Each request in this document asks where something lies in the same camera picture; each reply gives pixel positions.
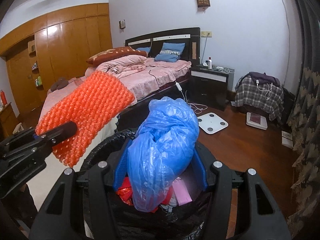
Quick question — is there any orange bubble wrap sheet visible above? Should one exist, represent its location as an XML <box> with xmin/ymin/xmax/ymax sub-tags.
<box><xmin>35</xmin><ymin>71</ymin><xmax>135</xmax><ymax>167</ymax></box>

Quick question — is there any red plastic bag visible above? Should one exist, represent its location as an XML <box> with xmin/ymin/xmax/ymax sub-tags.
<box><xmin>116</xmin><ymin>177</ymin><xmax>133</xmax><ymax>206</ymax></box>

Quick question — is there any pink cloth piece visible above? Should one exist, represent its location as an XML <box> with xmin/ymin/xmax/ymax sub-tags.
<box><xmin>172</xmin><ymin>177</ymin><xmax>193</xmax><ymax>206</ymax></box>

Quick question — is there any blue plastic bag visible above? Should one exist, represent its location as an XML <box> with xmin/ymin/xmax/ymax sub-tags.
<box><xmin>127</xmin><ymin>96</ymin><xmax>200</xmax><ymax>212</ymax></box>

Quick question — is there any red cloth garment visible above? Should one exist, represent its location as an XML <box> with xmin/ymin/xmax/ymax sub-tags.
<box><xmin>151</xmin><ymin>186</ymin><xmax>178</xmax><ymax>213</ymax></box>

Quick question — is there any black lined trash bin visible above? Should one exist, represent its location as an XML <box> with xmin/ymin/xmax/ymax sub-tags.
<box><xmin>80</xmin><ymin>129</ymin><xmax>210</xmax><ymax>239</ymax></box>

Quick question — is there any small white stool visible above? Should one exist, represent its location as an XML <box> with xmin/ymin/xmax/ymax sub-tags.
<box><xmin>12</xmin><ymin>122</ymin><xmax>24</xmax><ymax>134</ymax></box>

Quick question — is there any wooden sideboard cabinet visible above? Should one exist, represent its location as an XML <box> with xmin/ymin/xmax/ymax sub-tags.
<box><xmin>0</xmin><ymin>103</ymin><xmax>19</xmax><ymax>138</ymax></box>

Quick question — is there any patterned curtain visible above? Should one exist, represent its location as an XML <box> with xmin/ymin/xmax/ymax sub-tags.
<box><xmin>287</xmin><ymin>0</ymin><xmax>319</xmax><ymax>239</ymax></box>

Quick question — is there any brown neck pillow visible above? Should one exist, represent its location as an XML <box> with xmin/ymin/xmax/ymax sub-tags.
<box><xmin>50</xmin><ymin>77</ymin><xmax>69</xmax><ymax>92</ymax></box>

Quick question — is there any red thermos bottle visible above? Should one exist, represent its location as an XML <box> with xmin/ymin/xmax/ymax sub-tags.
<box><xmin>1</xmin><ymin>90</ymin><xmax>8</xmax><ymax>106</ymax></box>

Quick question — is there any wooden wardrobe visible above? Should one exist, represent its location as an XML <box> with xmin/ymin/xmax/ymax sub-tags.
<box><xmin>1</xmin><ymin>3</ymin><xmax>112</xmax><ymax>115</ymax></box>

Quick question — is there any folded pink quilt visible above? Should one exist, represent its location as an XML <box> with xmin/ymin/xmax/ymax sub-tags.
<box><xmin>85</xmin><ymin>55</ymin><xmax>148</xmax><ymax>79</ymax></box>

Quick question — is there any white red floor scale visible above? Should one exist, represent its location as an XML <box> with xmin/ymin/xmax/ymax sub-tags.
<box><xmin>246</xmin><ymin>112</ymin><xmax>267</xmax><ymax>131</ymax></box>

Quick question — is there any white bathroom scale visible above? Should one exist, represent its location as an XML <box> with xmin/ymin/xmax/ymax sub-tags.
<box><xmin>197</xmin><ymin>112</ymin><xmax>228</xmax><ymax>135</ymax></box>

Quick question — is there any bed with pink sheet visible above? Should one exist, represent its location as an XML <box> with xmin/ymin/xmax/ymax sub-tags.
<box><xmin>40</xmin><ymin>57</ymin><xmax>191</xmax><ymax>117</ymax></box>

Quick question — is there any brown patterned blanket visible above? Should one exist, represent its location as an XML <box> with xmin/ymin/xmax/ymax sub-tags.
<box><xmin>86</xmin><ymin>46</ymin><xmax>148</xmax><ymax>67</ymax></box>

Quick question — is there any plaid cloth covered chair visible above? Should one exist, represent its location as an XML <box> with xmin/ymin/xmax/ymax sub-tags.
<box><xmin>234</xmin><ymin>73</ymin><xmax>284</xmax><ymax>121</ymax></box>

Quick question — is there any black white nightstand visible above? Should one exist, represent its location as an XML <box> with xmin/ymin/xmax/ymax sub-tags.
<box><xmin>187</xmin><ymin>65</ymin><xmax>235</xmax><ymax>111</ymax></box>

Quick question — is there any blue pillow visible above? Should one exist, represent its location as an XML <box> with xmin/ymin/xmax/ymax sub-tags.
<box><xmin>154</xmin><ymin>42</ymin><xmax>185</xmax><ymax>63</ymax></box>

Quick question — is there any white lotion bottle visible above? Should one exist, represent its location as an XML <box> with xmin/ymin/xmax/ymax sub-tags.
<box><xmin>208</xmin><ymin>57</ymin><xmax>213</xmax><ymax>69</ymax></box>

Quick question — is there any black bed headboard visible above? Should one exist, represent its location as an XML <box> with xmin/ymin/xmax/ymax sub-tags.
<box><xmin>125</xmin><ymin>27</ymin><xmax>200</xmax><ymax>66</ymax></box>

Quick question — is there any white controller with cable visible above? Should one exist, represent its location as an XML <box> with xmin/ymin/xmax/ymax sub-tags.
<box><xmin>175</xmin><ymin>81</ymin><xmax>208</xmax><ymax>114</ymax></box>

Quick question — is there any small wall lamp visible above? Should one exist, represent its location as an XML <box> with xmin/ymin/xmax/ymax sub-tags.
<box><xmin>119</xmin><ymin>20</ymin><xmax>126</xmax><ymax>30</ymax></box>

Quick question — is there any wall power outlet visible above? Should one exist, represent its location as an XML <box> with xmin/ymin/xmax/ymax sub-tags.
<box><xmin>200</xmin><ymin>31</ymin><xmax>212</xmax><ymax>37</ymax></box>

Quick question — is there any wooden wall lamp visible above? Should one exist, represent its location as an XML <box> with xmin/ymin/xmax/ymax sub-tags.
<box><xmin>196</xmin><ymin>0</ymin><xmax>210</xmax><ymax>8</ymax></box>

